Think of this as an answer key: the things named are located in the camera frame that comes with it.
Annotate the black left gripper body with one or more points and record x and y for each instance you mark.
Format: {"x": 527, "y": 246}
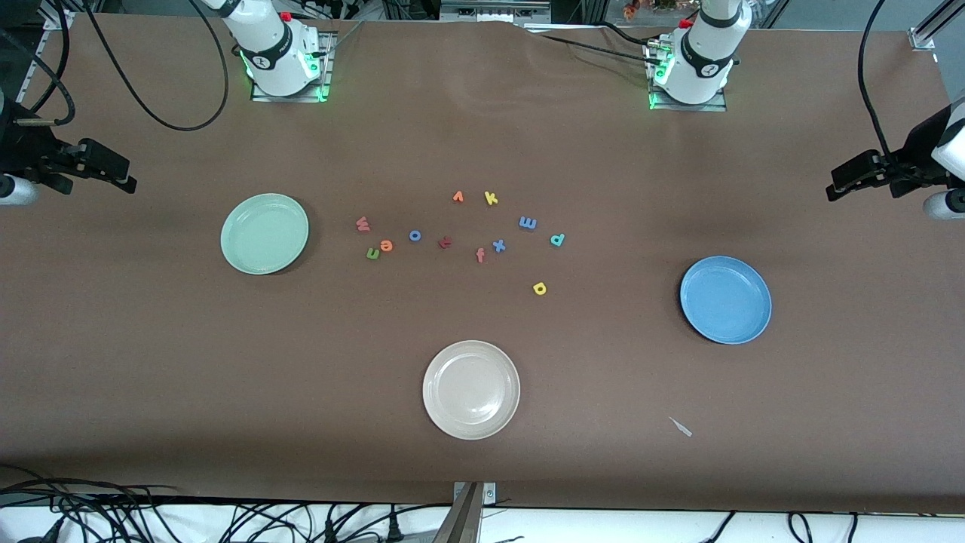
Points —
{"x": 914, "y": 153}

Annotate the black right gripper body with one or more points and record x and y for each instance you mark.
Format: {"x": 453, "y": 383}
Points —
{"x": 29, "y": 151}

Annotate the pink foam letter w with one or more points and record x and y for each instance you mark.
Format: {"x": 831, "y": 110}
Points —
{"x": 363, "y": 224}

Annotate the blue foam letter m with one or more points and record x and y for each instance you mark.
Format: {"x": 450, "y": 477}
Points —
{"x": 528, "y": 222}

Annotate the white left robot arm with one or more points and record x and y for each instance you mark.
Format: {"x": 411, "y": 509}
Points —
{"x": 701, "y": 53}

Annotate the green plate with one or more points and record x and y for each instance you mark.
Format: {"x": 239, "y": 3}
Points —
{"x": 264, "y": 234}

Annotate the blue plate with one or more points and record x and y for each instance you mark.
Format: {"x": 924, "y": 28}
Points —
{"x": 725, "y": 300}

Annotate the brown table cover sheet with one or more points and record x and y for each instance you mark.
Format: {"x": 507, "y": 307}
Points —
{"x": 151, "y": 362}

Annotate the small orange object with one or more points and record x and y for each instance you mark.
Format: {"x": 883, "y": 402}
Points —
{"x": 632, "y": 9}

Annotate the small white paper scrap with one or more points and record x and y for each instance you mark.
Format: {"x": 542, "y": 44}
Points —
{"x": 682, "y": 428}

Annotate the grey metal box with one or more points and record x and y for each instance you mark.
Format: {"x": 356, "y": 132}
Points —
{"x": 494, "y": 11}

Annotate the beige plate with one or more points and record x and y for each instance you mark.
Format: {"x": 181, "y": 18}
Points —
{"x": 471, "y": 390}

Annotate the aluminium frame profile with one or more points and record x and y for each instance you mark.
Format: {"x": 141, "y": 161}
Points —
{"x": 60, "y": 16}
{"x": 923, "y": 36}

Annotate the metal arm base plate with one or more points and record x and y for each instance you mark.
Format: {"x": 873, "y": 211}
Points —
{"x": 690, "y": 107}
{"x": 326, "y": 75}

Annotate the small metal bracket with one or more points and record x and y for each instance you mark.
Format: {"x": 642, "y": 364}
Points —
{"x": 490, "y": 494}

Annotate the grey camera post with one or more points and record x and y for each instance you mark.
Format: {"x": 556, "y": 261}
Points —
{"x": 460, "y": 524}

